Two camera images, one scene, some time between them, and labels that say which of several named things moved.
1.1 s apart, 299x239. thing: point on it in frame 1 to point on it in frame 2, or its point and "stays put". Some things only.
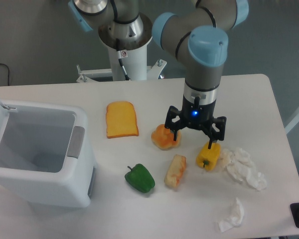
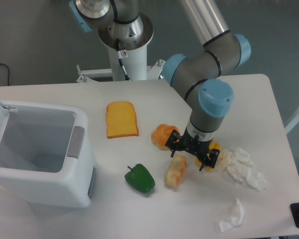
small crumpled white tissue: x=234 y=220 stays put
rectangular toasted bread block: x=177 y=169 stays put
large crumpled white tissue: x=240 y=163 stays put
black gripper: x=198 y=116 to x=198 y=147
